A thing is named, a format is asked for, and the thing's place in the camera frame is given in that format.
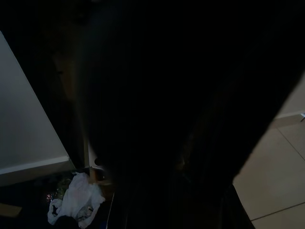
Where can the white plastic bag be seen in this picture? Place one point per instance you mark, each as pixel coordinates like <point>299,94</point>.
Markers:
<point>76,198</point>

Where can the brown cardboard box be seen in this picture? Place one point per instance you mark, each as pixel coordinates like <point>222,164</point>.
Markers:
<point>93,176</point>

